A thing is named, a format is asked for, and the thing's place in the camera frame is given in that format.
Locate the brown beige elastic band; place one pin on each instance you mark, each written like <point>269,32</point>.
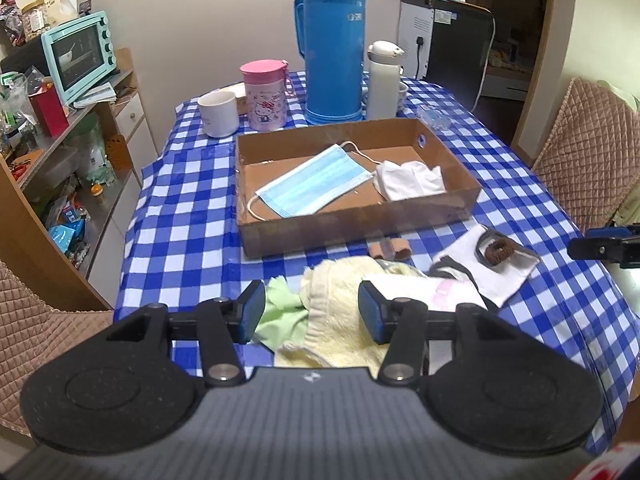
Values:
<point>389,250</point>

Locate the black fridge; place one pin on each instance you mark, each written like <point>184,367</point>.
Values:
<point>460,50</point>

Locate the yellow towel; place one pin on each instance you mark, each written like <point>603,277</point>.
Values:
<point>330,310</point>

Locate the blue face mask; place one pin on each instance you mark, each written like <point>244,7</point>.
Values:
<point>310,182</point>

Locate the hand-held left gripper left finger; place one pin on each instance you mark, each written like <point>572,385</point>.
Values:
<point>252,312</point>

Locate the wooden shelf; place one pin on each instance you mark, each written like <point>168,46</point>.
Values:
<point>132,120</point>

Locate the green cloth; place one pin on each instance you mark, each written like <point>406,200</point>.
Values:
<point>280,310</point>

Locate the dark snack bag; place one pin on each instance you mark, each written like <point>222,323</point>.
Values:
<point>11,17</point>

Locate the clear cotton swab box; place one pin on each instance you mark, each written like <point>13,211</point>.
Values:
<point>435,119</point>

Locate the white insulated bottle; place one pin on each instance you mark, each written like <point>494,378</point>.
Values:
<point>382,90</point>

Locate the white mug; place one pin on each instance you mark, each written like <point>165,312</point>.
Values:
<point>217,115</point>

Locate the teal toaster oven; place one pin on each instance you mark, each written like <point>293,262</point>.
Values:
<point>75,55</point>

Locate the clear food jar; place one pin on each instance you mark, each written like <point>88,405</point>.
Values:
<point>35,20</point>

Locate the large blue thermos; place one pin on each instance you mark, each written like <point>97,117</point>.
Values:
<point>332,50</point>

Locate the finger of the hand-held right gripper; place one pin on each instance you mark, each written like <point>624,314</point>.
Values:
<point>595,245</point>

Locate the pink cartoon cup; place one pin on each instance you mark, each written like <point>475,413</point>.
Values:
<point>265,100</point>

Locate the stack of papers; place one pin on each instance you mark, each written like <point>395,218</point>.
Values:
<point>95,95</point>

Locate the beige packet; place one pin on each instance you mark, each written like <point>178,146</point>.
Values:
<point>236,94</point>

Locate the quilted brown chair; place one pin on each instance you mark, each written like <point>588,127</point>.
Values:
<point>580,150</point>
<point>45,320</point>

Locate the white grey-trimmed sock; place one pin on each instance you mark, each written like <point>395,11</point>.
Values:
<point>502,282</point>

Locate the black microwave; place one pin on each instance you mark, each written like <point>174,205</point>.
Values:
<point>25,55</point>

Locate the brown cardboard box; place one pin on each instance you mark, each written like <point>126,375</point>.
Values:
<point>320,232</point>

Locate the white patterned cup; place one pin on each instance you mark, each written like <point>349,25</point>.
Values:
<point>404,95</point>

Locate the red box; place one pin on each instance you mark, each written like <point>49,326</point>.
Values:
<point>47,112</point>

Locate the red white patterned cloth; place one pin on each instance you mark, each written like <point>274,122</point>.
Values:
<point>615,462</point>

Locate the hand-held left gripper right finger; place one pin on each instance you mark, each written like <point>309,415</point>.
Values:
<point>372,317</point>

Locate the white folded cloth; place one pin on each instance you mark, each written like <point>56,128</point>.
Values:
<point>407,180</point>

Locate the blue white checkered tablecloth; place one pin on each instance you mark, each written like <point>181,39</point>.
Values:
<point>190,220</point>

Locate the white pink printed cloth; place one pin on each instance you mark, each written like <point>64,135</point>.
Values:
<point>445,292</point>

